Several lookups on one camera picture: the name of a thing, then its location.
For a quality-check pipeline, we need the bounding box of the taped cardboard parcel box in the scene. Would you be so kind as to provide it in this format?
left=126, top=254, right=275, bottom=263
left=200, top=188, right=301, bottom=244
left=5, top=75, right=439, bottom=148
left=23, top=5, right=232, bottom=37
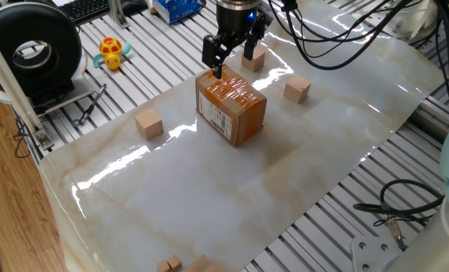
left=194, top=63, right=268, bottom=148

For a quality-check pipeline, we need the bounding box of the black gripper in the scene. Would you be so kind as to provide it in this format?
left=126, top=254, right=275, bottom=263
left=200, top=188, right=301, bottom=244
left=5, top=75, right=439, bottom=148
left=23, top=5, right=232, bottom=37
left=201, top=5, right=268, bottom=80

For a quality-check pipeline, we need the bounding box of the black round fan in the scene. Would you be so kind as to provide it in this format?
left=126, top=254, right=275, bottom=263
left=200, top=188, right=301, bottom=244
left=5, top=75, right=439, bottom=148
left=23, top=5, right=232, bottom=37
left=0, top=2, right=95, bottom=116

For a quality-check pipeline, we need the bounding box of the yellow toy turtle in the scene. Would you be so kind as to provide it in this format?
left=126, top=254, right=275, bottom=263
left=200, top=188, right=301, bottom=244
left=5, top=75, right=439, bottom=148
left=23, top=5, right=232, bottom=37
left=92, top=36, right=132, bottom=71

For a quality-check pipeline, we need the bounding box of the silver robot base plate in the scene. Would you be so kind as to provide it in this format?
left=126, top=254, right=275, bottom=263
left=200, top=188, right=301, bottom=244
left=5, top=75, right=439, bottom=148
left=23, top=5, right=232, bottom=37
left=351, top=234, right=404, bottom=272

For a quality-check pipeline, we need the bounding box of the black keyboard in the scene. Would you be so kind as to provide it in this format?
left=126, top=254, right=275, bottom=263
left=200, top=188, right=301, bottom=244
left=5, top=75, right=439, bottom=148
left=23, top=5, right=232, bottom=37
left=57, top=0, right=112, bottom=24

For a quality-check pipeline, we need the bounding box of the marble pattern mat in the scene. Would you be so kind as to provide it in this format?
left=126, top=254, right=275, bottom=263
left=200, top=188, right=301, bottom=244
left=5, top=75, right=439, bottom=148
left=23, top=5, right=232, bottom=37
left=39, top=0, right=445, bottom=272

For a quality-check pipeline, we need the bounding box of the black base cable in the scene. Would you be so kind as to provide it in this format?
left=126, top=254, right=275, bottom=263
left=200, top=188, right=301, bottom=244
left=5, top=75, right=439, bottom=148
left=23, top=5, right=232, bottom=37
left=352, top=179, right=445, bottom=251

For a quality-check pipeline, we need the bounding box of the silver metal cylinder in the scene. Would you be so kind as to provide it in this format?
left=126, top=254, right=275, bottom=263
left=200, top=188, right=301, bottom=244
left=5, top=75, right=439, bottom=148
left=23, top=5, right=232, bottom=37
left=389, top=0, right=439, bottom=41

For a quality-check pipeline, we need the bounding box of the black silver pen tool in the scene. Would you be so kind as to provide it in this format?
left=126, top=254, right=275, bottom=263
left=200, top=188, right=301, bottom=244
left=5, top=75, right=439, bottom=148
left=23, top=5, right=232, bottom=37
left=73, top=83, right=107, bottom=128

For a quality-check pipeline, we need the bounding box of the blue tissue pack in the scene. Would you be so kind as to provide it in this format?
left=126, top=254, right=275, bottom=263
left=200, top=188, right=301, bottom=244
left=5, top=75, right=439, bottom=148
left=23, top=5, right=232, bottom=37
left=148, top=0, right=207, bottom=24

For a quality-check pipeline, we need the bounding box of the aluminium frame post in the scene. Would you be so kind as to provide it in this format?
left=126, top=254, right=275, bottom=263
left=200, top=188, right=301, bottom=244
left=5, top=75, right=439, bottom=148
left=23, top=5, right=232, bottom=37
left=0, top=22, right=55, bottom=151
left=107, top=0, right=130, bottom=29

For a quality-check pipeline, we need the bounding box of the thin black floor cable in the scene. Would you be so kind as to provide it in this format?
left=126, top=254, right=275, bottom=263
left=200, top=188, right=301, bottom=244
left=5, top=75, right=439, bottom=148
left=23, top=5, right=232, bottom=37
left=12, top=116, right=33, bottom=159

